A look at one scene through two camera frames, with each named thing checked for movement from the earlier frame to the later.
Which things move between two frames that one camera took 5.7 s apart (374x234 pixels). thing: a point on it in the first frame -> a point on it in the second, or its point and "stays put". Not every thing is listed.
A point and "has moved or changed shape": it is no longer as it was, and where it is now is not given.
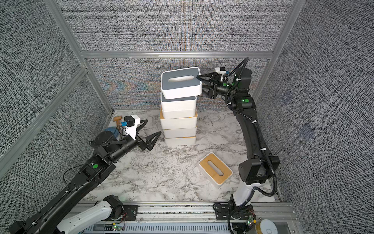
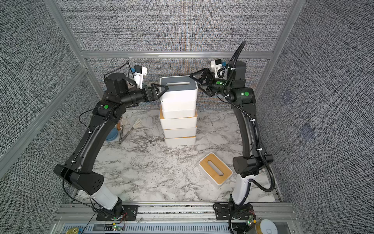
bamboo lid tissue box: [177, 141] stays put
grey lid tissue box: [187, 103] stays put
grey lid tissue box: [181, 83] has moved or changed shape
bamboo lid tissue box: [166, 123] stays put
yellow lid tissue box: [169, 133] stays put
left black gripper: [149, 146] -> [154, 87]
